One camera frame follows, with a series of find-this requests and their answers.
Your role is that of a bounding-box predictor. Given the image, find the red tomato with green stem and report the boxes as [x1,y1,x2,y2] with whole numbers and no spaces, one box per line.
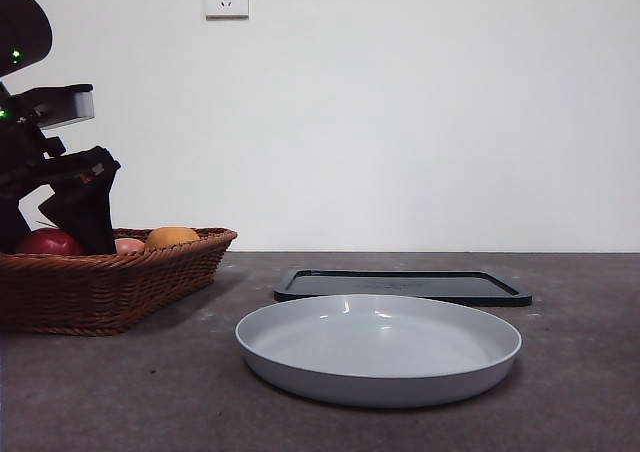
[14,227,87,256]

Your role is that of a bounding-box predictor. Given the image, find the yellow-brown potato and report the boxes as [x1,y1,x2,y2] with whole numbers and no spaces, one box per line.
[144,226,201,251]

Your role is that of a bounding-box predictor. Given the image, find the brown woven wicker basket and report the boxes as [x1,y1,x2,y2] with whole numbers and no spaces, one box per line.
[0,226,239,337]

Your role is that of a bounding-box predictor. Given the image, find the grey round plate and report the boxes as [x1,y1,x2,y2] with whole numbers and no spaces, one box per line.
[234,293,524,409]

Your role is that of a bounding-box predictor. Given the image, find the black rectangular tray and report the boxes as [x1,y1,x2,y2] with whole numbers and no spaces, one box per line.
[273,268,534,308]

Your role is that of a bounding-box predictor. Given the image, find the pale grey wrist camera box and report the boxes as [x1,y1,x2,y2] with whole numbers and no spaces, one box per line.
[37,84,95,127]

